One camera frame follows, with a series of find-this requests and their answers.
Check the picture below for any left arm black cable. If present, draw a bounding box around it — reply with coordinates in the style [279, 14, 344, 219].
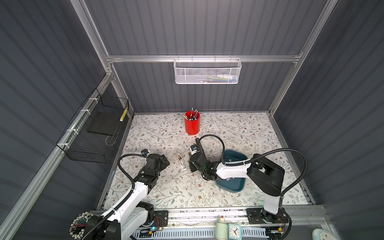
[80, 153, 148, 240]

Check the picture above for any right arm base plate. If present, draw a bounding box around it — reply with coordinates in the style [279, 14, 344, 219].
[246, 207, 289, 225]

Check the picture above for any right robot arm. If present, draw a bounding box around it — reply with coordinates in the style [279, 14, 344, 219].
[190, 150, 285, 216]

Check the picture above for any jar of pencils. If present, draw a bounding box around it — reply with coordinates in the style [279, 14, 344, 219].
[69, 212, 93, 240]

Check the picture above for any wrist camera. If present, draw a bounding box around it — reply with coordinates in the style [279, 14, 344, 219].
[141, 149, 150, 158]
[190, 144, 200, 156]

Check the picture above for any pale round object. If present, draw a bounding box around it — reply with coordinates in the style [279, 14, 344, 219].
[312, 229, 338, 240]

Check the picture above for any teal plastic tray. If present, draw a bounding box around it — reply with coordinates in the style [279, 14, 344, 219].
[215, 149, 249, 194]

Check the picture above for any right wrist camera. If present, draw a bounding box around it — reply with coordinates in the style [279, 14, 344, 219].
[190, 144, 200, 156]

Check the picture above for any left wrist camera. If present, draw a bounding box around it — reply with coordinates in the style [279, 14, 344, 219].
[141, 149, 150, 158]

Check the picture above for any white glue bottle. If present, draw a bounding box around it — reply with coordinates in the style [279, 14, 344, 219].
[215, 216, 228, 240]

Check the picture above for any yellow marker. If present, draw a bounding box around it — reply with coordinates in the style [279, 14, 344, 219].
[120, 108, 128, 122]

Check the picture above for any black wire basket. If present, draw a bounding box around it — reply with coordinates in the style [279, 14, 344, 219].
[57, 90, 130, 164]

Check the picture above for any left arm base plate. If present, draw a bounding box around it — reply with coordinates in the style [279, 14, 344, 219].
[127, 209, 169, 228]

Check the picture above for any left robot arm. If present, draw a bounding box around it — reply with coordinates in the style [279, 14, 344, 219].
[81, 153, 170, 240]

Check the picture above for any pink eraser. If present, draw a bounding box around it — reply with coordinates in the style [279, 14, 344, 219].
[177, 154, 187, 170]

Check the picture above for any white wire mesh basket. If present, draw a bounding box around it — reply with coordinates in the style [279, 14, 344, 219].
[173, 57, 242, 85]

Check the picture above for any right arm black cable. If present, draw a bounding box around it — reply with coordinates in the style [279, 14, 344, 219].
[194, 134, 309, 198]

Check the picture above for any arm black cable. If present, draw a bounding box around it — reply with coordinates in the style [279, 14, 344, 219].
[80, 153, 148, 240]
[194, 134, 309, 198]

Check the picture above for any red pencil cup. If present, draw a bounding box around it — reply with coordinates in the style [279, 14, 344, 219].
[185, 111, 200, 135]

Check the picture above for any small teal clock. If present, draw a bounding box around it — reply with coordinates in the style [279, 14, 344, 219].
[228, 224, 243, 240]

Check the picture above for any black notebook in basket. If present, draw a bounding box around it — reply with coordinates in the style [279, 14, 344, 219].
[87, 112, 122, 137]

